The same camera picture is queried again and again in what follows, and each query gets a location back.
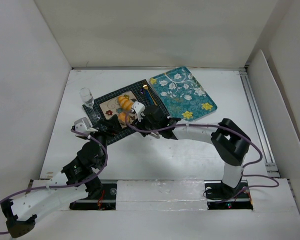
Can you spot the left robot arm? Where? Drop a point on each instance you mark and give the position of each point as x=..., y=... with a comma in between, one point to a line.
x=77, y=180

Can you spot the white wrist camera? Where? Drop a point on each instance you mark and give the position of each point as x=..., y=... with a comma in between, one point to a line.
x=83, y=125
x=137, y=109

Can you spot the metal tongs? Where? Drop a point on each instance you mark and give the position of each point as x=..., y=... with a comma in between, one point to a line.
x=156, y=135

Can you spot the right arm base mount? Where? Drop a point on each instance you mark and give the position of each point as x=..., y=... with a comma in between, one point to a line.
x=227, y=200

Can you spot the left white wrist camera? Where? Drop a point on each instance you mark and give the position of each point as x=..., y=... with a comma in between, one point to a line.
x=83, y=125

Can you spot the clear wine glass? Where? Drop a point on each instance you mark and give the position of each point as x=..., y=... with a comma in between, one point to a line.
x=88, y=101

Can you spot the round orange bread roll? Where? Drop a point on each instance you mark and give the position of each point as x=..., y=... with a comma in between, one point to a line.
x=123, y=118

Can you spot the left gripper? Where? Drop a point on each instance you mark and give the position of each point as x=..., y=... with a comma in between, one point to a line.
x=106, y=125

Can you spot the teal floral tray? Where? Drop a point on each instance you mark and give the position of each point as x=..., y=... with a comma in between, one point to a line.
x=182, y=95

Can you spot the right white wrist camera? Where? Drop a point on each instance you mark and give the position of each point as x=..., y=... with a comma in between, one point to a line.
x=137, y=109

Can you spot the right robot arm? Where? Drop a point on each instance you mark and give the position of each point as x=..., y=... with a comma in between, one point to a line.
x=229, y=140

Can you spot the striped orange bread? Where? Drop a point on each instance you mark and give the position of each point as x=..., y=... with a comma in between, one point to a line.
x=125, y=103

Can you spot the dark checked placemat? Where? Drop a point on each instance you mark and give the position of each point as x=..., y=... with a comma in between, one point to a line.
x=135, y=88

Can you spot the dark metallic spoon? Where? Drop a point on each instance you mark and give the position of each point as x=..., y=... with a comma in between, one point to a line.
x=143, y=92

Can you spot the aluminium frame rail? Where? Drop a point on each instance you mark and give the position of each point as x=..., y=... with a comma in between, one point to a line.
x=265, y=147

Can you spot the blue knife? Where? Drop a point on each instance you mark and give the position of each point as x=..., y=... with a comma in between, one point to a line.
x=150, y=98

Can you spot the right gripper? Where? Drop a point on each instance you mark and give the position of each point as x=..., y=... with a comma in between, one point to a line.
x=145, y=116

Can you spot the square floral ceramic plate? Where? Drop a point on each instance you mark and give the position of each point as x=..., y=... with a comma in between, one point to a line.
x=111, y=107

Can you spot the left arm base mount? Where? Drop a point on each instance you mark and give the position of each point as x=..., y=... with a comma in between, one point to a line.
x=105, y=200

